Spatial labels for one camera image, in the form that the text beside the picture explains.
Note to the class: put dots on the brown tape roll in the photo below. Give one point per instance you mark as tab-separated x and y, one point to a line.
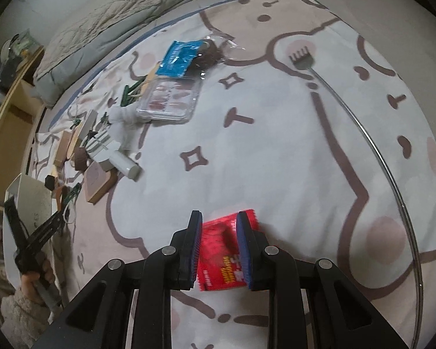
80	158

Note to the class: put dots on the brown leather pouch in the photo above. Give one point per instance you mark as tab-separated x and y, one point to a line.
60	194

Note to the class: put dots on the silver rectangular box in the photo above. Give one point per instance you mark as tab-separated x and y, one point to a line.
89	118

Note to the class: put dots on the white slotted plastic holder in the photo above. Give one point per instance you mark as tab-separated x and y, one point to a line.
101	152

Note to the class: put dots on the round wooden board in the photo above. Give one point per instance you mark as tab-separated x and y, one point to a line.
153	72

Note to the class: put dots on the wooden shelf unit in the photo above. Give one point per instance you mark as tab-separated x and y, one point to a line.
7	123

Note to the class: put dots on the pink square wooden coaster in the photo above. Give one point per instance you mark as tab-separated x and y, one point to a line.
100	183

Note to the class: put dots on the clear plastic nail case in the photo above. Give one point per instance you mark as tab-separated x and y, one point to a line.
167	96

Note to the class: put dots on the oval wooden case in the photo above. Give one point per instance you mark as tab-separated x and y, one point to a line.
63	149

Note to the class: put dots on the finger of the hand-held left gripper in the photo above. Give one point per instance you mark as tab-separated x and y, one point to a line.
45	231
16	225

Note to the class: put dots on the metal back scratcher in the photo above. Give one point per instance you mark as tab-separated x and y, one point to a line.
301	60

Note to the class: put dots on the white visor cap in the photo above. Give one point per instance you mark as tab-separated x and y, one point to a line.
8	49

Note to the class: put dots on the beige quilted pillow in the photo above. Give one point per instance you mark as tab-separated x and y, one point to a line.
105	18

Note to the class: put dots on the bunch of green clips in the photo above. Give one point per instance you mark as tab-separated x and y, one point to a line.
132	91

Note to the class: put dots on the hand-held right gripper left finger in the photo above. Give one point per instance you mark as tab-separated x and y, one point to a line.
198	247

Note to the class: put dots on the white cloth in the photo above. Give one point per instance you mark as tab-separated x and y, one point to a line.
125	116

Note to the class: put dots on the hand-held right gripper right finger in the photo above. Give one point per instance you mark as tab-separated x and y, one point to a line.
244	251

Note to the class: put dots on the white shoe box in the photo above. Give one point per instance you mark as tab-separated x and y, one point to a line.
29	196

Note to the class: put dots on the black hexagonal piece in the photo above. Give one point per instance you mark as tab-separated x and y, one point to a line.
50	181

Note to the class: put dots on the blue packet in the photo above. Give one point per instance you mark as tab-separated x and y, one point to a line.
178	58

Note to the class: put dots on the red packet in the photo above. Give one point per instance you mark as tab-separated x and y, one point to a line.
220	247

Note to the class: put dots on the clear bag with dark item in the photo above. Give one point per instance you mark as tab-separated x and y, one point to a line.
210	52

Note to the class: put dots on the green clip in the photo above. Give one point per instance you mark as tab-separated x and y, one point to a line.
75	123
73	193

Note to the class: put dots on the grey comforter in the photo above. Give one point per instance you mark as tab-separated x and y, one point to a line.
58	76

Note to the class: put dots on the light wooden case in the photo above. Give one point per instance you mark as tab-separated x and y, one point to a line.
76	136

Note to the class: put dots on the person's left hand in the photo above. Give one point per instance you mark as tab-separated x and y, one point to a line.
47	271

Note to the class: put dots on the white cylinder bottle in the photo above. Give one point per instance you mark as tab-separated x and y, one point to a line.
125	163

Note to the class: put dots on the person's left forearm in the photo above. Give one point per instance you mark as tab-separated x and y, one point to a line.
18	316

